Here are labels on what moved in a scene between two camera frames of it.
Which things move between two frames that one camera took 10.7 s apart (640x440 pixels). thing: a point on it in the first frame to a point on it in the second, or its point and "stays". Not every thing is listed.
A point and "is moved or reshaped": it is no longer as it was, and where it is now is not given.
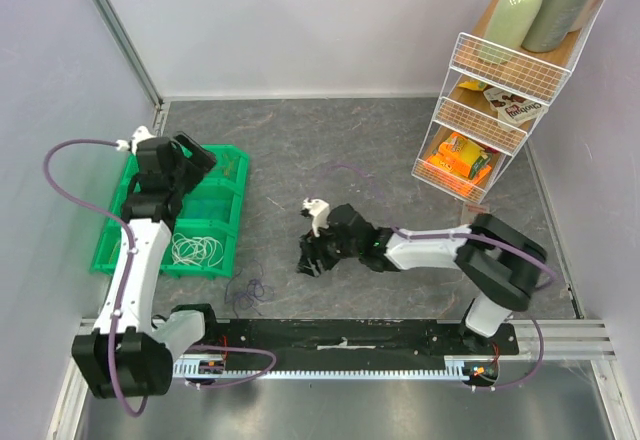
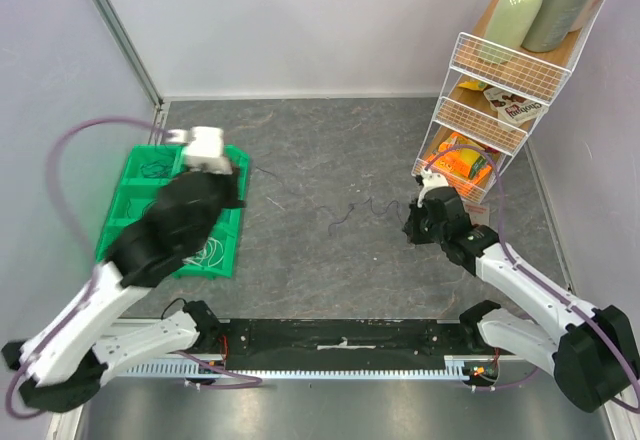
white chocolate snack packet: x=511 y=109 stays
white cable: x=197 y=251 stays
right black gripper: x=321 y=246 to x=417 y=222
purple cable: x=256 y=291 is moved or reshaped
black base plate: x=355 y=345 stays
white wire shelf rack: x=503 y=74 stays
